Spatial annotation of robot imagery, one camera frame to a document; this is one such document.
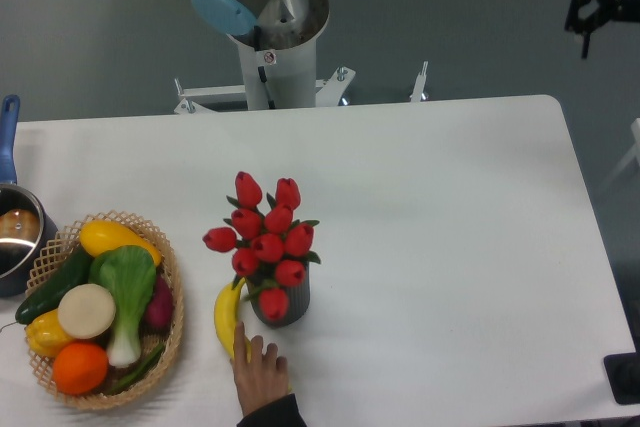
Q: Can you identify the yellow bell pepper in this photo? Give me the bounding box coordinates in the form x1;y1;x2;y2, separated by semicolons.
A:
25;309;74;358

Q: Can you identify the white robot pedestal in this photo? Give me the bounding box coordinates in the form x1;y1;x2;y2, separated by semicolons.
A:
173;36;430;115

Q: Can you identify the green bean pod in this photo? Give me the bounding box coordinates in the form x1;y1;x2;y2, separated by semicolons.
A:
106;344;165;396

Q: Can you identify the red tulip bouquet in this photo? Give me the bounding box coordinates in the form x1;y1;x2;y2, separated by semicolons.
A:
202;170;322;322

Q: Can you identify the dark sleeved forearm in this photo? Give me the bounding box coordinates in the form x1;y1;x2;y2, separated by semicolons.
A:
237;394;307;427

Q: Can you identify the green cucumber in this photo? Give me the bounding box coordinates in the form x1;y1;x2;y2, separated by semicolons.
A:
15;246;93;325

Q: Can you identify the green bok choy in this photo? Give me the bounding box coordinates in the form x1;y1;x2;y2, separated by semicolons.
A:
89;245;156;368

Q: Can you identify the yellow banana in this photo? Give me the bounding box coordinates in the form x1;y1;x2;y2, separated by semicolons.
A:
214;276;293;394

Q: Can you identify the woven wicker basket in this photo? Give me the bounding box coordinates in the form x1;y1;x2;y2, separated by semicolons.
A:
16;211;184;410

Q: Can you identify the purple sweet potato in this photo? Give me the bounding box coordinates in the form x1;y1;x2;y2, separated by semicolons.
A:
144;276;174;330

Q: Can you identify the blue handled saucepan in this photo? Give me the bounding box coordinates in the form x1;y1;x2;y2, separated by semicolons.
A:
1;94;57;297

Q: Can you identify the yellow squash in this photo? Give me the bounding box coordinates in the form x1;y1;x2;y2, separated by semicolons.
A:
79;220;162;267

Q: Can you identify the orange fruit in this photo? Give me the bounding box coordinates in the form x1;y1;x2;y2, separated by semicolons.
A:
52;342;109;395

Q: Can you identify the black device at table edge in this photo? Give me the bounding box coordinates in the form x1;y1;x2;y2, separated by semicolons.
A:
603;353;639;405

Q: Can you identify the person's hand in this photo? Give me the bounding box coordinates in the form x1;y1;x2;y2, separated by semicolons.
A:
231;322;289;417

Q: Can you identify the dark grey ribbed vase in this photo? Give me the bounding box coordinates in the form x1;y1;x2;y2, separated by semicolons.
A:
248;260;311;328

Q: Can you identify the white frame at right edge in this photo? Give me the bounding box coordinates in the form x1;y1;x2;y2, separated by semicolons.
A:
609;118;640;181

